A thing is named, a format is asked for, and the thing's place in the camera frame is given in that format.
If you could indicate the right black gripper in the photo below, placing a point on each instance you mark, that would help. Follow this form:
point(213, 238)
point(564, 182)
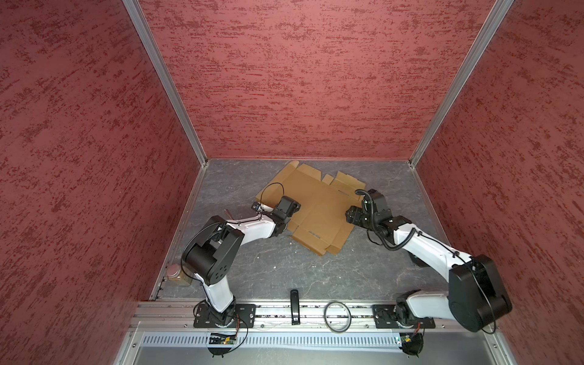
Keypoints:
point(353, 214)

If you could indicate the brown cardboard box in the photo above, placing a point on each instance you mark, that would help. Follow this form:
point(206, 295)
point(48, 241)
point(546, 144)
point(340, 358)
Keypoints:
point(320, 225)

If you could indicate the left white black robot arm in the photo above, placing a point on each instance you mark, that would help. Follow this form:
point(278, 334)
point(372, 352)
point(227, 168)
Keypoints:
point(210, 254)

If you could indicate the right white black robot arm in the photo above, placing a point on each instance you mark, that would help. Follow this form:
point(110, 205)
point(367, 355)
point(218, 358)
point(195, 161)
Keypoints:
point(476, 295)

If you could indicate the small metal spoon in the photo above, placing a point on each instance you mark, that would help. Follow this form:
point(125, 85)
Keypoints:
point(228, 214)

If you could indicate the black calculator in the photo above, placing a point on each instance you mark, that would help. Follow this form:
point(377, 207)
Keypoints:
point(417, 261)

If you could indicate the glass spice jar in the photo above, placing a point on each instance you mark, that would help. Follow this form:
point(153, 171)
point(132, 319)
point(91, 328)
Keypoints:
point(176, 275)

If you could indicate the right circuit board connector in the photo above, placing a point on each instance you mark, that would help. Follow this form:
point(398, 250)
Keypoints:
point(412, 344)

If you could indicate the circuit board connector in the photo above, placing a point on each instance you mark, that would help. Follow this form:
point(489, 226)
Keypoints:
point(412, 344)
point(221, 344)

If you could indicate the left circuit board connector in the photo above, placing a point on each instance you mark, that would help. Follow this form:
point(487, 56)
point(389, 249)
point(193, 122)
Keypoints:
point(221, 344)

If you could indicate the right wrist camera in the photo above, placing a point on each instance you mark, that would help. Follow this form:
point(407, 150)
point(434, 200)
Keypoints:
point(377, 206)

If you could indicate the black handle bar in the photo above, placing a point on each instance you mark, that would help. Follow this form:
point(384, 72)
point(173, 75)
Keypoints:
point(295, 307)

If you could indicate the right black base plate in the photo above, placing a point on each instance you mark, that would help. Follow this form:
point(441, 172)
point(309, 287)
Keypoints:
point(387, 317)

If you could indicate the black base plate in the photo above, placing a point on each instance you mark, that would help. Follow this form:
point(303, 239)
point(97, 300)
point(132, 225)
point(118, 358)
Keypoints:
point(206, 317)
point(387, 317)

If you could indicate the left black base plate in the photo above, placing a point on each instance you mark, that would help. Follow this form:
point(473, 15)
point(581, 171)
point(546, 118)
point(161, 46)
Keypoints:
point(206, 317)

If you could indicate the aluminium frame rail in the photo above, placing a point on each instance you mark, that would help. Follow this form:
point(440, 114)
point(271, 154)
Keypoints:
point(275, 316)

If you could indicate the left aluminium corner post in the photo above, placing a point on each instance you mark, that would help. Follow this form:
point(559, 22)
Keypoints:
point(147, 38)

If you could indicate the aluminium corner post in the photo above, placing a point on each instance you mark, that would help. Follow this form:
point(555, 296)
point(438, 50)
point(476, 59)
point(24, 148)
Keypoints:
point(485, 35)
point(147, 38)

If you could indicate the white perforated cable duct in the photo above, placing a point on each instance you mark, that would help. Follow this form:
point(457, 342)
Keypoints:
point(321, 341)

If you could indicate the right aluminium corner post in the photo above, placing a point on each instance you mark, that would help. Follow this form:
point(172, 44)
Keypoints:
point(485, 35)

